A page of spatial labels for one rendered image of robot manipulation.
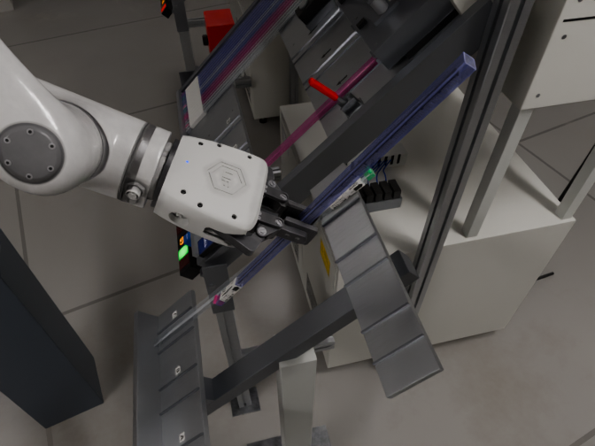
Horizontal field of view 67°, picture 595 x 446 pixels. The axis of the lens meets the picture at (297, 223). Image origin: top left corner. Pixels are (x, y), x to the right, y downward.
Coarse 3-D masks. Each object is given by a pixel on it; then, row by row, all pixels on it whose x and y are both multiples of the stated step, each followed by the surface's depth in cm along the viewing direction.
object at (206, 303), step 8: (368, 176) 63; (328, 208) 66; (320, 216) 67; (248, 264) 73; (240, 272) 74; (232, 280) 74; (208, 296) 77; (200, 304) 77; (208, 304) 77; (192, 312) 78; (200, 312) 78; (184, 320) 79; (192, 320) 79; (168, 328) 81; (176, 328) 80; (160, 336) 82; (168, 336) 81; (160, 344) 82
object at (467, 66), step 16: (464, 64) 32; (448, 80) 33; (464, 80) 33; (432, 96) 35; (416, 112) 36; (400, 128) 38; (384, 144) 39; (368, 160) 41; (352, 176) 43; (336, 192) 45; (320, 208) 47; (288, 240) 53; (272, 256) 56; (256, 272) 60
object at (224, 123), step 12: (228, 96) 118; (216, 108) 121; (228, 108) 115; (240, 108) 113; (204, 120) 123; (216, 120) 118; (228, 120) 113; (240, 120) 109; (192, 132) 125; (204, 132) 120; (216, 132) 115; (228, 132) 110; (240, 132) 107; (228, 144) 108; (240, 144) 104
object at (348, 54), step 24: (288, 24) 110; (336, 24) 95; (288, 48) 106; (312, 48) 99; (336, 48) 92; (360, 48) 87; (312, 72) 95; (336, 72) 89; (384, 72) 79; (312, 96) 92; (360, 96) 81; (336, 120) 83
